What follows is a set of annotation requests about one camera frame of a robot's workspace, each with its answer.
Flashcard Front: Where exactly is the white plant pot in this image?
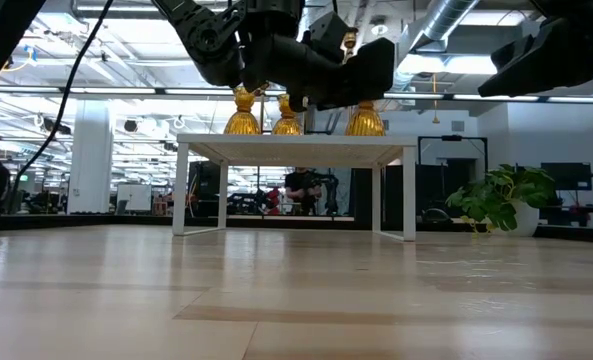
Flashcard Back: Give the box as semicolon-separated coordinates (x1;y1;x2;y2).
490;199;541;238

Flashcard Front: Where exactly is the white perforated metal shelf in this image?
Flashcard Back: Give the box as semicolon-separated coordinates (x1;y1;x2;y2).
171;132;418;243

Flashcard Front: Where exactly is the black cabinet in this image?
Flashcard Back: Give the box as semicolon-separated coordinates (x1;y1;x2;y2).
188;160;230;216

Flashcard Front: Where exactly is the white column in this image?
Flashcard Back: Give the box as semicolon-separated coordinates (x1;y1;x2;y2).
67;99;113;215

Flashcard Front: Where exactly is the black aluminium table frame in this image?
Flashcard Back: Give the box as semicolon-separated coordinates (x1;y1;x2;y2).
0;212;593;245

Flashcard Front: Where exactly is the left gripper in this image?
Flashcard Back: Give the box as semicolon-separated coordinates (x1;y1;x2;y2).
243;33;396;112

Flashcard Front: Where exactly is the amber ribbed glass candle holder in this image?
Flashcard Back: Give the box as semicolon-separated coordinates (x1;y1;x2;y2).
224;85;263;136
271;93;305;136
344;99;387;137

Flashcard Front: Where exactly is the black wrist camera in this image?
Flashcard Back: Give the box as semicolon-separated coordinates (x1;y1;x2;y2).
303;10;351;51

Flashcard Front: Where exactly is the black hanging cable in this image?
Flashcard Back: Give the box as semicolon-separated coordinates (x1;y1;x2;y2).
6;0;116;216

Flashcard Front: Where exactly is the black background monitor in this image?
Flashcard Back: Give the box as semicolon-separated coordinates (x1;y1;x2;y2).
540;161;593;192

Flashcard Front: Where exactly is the white board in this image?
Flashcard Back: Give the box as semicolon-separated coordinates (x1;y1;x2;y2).
115;183;153;214

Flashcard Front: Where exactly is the silver ventilation duct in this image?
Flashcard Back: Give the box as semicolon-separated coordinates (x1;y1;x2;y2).
423;0;480;41

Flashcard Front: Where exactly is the tall brass candlestick holder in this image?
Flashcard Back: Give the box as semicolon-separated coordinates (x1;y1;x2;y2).
342;27;360;64

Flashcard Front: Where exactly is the green leafy plant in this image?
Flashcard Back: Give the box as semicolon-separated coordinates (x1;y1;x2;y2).
445;163;557;236

